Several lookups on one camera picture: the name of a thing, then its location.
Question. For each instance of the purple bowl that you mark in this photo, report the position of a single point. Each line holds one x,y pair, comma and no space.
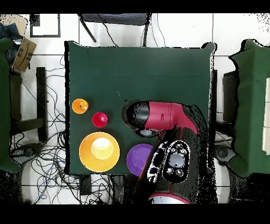
136,158

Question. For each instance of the red cup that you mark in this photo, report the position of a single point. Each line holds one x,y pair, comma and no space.
99,119

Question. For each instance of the dark green tablecloth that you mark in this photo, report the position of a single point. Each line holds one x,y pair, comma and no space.
118,69

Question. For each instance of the large yellow bowl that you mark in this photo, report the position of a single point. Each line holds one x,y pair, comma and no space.
99,152

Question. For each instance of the stepped orange-yellow cup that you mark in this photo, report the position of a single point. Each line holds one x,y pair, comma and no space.
80,106

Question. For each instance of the black power strip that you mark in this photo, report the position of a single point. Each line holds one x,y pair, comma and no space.
85,185

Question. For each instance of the dark grey chair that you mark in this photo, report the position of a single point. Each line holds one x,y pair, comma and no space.
116,18

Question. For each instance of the black metal stand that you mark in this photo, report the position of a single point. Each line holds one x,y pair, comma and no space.
41,95

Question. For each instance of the black box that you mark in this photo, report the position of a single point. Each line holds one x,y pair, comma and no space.
230,95

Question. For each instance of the green clothed side table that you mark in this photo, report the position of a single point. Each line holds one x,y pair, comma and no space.
4,105
251,95

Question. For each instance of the cardboard box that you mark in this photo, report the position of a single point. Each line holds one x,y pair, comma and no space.
24,55

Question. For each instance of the white papers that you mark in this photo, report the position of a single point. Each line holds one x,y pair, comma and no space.
267,105

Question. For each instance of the blue fabric bundle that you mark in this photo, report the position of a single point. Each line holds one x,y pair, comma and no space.
8,31

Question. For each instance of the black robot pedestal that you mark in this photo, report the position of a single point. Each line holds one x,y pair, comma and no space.
128,188

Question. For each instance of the black square frame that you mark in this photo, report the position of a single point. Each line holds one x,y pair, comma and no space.
34,20

